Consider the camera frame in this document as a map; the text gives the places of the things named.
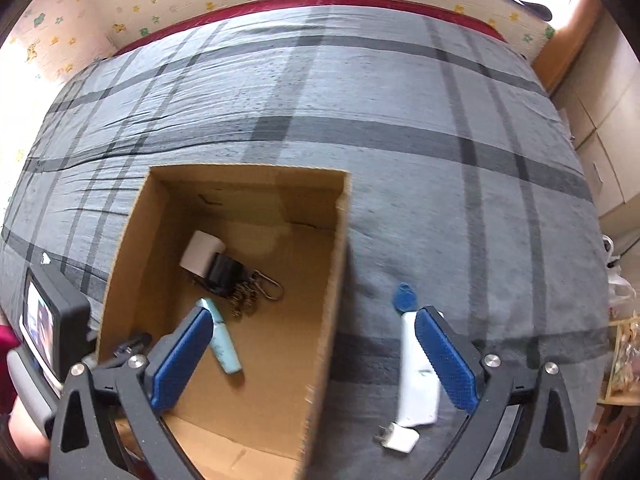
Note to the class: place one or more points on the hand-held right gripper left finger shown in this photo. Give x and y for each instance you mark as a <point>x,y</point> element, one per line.
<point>180,355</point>

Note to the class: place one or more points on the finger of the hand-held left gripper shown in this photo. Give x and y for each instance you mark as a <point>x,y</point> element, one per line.
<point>132,342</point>

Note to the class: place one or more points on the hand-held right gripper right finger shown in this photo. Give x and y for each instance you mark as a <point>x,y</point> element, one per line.
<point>445,360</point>

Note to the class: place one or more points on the long white plastic device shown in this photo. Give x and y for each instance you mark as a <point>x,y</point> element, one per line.
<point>415,385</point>

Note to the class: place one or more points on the teal cosmetic tube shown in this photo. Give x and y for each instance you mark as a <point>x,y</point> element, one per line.
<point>225,350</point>

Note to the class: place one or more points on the blue key fob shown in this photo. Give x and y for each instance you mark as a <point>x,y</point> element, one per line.
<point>402,300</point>

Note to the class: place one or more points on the metal key bunch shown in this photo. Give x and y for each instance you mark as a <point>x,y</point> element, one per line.
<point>240,302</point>

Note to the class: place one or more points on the small white plug adapter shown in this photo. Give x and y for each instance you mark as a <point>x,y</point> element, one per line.
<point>400,437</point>

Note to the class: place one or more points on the black key case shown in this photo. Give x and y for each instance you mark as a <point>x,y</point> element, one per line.
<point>225,272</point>

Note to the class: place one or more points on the brown cardboard box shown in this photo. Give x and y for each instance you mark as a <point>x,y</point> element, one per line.
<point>280,360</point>

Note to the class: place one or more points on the large white charger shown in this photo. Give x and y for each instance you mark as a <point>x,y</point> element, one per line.
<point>200,252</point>

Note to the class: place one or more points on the wooden rack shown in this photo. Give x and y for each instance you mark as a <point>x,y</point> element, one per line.
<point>625,355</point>

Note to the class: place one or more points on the white plastic bag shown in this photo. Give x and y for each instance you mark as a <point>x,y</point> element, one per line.
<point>617,285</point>

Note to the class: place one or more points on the grey plaid blanket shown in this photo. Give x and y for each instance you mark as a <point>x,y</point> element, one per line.
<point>400,160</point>

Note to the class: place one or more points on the beige cabinet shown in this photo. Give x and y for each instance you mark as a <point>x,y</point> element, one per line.
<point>600,135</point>

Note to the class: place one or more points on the red mattress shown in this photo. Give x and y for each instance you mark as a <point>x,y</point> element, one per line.
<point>300,2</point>

